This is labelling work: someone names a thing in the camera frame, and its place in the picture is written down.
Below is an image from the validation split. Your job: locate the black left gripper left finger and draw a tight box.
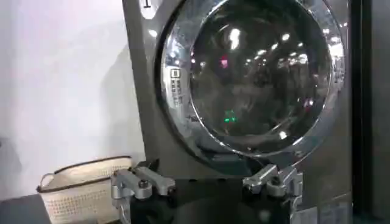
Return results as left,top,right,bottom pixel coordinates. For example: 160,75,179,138
110,158,177,209

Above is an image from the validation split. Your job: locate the grey dryer with number label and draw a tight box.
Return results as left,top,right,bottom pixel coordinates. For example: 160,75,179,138
121,0,354,224

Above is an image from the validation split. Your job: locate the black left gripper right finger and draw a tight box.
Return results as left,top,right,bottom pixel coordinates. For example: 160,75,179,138
242,163,304,205

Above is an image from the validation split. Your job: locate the cream woven laundry basket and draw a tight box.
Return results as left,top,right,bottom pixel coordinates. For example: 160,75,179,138
36,155,133,224

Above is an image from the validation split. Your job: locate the round glass dryer door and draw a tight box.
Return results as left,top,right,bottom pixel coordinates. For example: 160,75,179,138
154,0,347,169

